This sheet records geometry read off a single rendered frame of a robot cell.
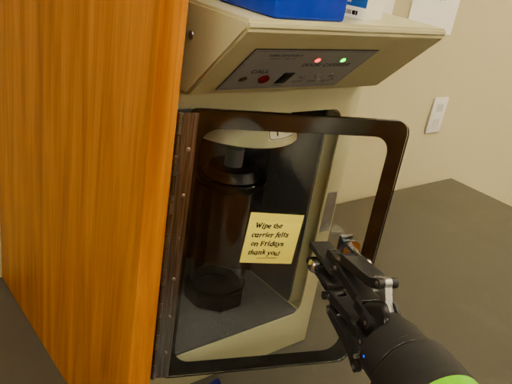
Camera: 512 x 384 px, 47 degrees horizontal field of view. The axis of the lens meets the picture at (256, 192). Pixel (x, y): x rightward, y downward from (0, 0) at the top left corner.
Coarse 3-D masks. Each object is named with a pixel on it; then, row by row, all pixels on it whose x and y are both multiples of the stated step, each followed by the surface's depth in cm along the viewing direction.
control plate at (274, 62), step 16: (240, 64) 61; (256, 64) 62; (272, 64) 64; (288, 64) 65; (304, 64) 67; (320, 64) 68; (336, 64) 70; (352, 64) 72; (256, 80) 67; (272, 80) 68; (288, 80) 70; (304, 80) 72; (320, 80) 73; (336, 80) 75
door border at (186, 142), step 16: (192, 128) 68; (176, 144) 67; (192, 144) 68; (192, 160) 69; (176, 176) 69; (176, 192) 71; (176, 208) 71; (176, 224) 72; (176, 240) 73; (176, 256) 74; (176, 272) 76; (160, 288) 76; (176, 288) 77; (176, 304) 78; (160, 320) 78; (160, 336) 79; (160, 352) 80; (160, 368) 82
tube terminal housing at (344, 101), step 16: (192, 96) 68; (208, 96) 69; (224, 96) 71; (240, 96) 72; (256, 96) 74; (272, 96) 76; (288, 96) 77; (304, 96) 79; (320, 96) 81; (336, 96) 83; (352, 96) 85; (288, 112) 79; (336, 112) 89; (352, 112) 87
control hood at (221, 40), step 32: (192, 0) 61; (192, 32) 61; (224, 32) 57; (256, 32) 56; (288, 32) 58; (320, 32) 61; (352, 32) 63; (384, 32) 66; (416, 32) 70; (192, 64) 62; (224, 64) 60; (384, 64) 76
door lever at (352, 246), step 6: (348, 246) 82; (354, 246) 82; (348, 252) 82; (354, 252) 81; (312, 258) 77; (366, 258) 79; (312, 264) 76; (318, 264) 76; (312, 270) 76; (318, 270) 76; (324, 270) 76
